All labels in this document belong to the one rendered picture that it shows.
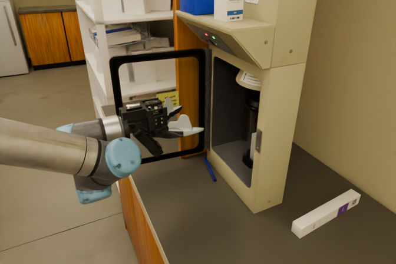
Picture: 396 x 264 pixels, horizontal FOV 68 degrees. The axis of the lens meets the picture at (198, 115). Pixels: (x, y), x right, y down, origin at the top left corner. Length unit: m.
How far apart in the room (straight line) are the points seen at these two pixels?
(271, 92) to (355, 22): 0.46
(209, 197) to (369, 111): 0.60
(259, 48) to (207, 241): 0.54
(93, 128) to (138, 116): 0.11
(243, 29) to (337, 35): 0.56
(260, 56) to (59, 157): 0.46
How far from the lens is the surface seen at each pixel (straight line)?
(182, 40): 1.01
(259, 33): 0.68
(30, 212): 2.61
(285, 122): 0.84
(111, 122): 0.75
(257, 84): 0.84
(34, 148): 0.56
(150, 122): 0.76
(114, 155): 0.58
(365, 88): 1.11
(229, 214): 0.97
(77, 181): 0.73
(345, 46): 1.14
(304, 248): 0.93
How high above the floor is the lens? 1.63
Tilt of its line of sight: 27 degrees down
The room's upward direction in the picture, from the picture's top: straight up
